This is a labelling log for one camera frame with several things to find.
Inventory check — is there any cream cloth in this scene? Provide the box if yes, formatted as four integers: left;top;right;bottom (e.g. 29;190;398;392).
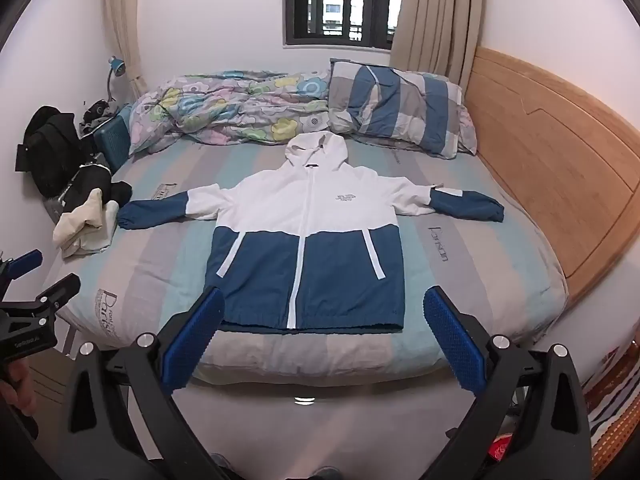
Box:
52;187;121;260

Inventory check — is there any wide beige curtain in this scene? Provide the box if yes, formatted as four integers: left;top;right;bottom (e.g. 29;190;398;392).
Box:
390;0;488;88

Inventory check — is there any black clothes pile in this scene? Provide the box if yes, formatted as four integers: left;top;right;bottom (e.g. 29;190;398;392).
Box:
15;106;97;199

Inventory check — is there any white and blue hooded jacket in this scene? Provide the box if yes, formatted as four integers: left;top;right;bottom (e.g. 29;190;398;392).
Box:
116;131;505;333

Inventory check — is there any black garment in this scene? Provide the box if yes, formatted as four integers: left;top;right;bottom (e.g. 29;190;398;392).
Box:
82;162;134;209

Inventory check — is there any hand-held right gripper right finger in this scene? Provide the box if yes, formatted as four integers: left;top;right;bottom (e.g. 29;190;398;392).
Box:
422;285;593;480

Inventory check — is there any dark framed window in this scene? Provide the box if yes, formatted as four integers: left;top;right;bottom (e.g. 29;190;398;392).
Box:
282;0;408;51

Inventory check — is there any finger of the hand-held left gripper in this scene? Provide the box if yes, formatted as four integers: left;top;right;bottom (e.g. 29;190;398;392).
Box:
0;249;43;286
0;273;82;321

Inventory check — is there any wooden headboard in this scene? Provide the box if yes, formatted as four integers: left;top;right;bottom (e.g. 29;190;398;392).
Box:
462;46;640;307

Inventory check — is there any narrow beige curtain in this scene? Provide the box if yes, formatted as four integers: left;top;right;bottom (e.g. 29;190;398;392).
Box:
103;0;147;102

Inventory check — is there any floral duvet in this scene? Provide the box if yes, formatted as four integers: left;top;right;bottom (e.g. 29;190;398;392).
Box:
127;70;333;157

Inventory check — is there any small black gadget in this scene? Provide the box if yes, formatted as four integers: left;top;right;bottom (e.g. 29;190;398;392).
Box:
82;100;112;128

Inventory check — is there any person's left hand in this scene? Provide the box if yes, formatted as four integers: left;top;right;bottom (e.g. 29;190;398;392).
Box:
0;359;37;418

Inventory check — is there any bed with striped sheet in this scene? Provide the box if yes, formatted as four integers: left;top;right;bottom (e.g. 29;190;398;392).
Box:
54;130;571;389

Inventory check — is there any blue desk lamp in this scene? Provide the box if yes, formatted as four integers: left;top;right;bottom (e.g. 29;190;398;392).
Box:
102;55;127;107

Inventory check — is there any red packet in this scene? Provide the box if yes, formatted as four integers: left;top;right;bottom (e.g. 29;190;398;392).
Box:
487;435;514;462

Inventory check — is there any striped rug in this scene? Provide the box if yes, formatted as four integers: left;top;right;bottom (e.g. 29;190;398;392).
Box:
582;345;640;478

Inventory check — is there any blue grey checked pillow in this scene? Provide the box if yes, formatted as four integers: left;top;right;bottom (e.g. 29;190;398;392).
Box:
327;57;478;160

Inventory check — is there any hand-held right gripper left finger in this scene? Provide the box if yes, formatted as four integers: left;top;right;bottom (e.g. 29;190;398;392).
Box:
62;286;226;480

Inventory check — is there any teal suitcase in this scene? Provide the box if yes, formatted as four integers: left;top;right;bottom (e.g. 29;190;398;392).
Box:
94;105;134;174

